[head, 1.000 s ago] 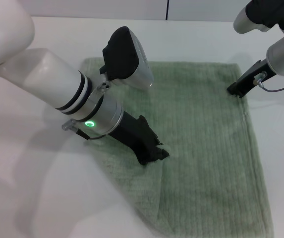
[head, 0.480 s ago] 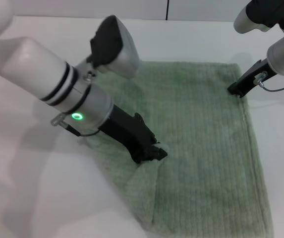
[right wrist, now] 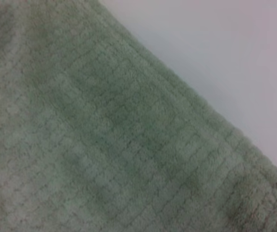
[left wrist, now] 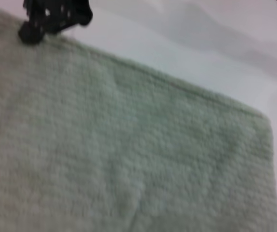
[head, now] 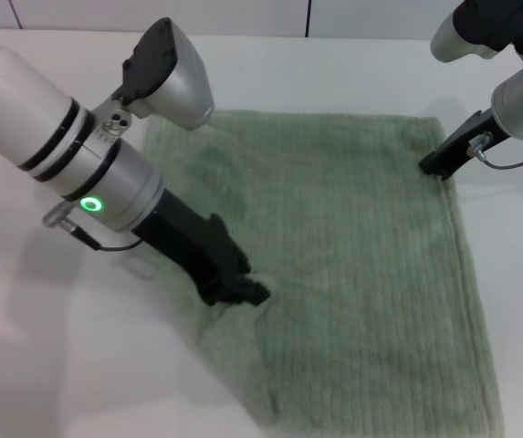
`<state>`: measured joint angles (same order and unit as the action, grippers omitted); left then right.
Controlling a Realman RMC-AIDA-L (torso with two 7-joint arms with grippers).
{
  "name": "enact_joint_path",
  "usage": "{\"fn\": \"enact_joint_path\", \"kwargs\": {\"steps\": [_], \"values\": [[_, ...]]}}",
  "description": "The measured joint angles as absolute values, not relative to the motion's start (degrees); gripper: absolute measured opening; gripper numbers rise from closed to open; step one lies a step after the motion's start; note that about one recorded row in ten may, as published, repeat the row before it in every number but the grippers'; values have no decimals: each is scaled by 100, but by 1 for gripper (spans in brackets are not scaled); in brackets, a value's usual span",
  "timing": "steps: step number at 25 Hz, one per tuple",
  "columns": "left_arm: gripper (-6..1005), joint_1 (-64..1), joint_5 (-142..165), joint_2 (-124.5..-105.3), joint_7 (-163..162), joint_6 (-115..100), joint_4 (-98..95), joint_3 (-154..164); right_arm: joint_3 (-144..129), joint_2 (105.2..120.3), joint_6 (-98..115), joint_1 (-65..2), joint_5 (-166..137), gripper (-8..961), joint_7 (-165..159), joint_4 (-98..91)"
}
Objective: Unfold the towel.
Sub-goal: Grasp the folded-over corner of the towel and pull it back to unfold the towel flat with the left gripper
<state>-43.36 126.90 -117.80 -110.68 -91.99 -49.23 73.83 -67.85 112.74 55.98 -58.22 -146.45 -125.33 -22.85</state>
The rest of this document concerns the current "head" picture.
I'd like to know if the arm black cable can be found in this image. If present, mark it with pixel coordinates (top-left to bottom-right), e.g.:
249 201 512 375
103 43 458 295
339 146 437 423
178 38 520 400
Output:
466 130 523 171
42 203 146 253

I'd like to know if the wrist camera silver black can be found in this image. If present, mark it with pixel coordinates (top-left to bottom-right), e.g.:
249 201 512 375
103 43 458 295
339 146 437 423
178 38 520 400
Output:
91 16 216 132
429 0 523 64

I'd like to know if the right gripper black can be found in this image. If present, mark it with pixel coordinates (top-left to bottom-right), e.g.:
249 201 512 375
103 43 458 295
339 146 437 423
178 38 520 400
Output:
417 109 505 183

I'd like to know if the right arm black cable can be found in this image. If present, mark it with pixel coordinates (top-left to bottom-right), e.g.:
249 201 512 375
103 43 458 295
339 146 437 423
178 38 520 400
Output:
466 130 523 171

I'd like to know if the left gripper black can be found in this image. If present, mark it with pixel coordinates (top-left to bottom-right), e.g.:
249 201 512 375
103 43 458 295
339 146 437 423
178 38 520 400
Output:
130 188 273 308

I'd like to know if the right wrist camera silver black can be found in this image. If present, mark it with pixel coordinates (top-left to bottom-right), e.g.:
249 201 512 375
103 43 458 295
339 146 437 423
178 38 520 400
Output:
429 0 523 64

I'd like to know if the green terry towel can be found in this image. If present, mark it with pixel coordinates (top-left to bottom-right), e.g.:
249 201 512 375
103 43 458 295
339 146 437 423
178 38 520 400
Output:
141 109 505 438

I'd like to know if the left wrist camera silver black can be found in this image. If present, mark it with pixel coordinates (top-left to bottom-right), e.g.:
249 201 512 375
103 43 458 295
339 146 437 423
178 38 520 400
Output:
91 16 216 132

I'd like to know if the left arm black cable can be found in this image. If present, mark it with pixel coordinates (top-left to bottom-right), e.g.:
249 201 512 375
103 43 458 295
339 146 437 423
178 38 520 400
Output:
42 203 146 253

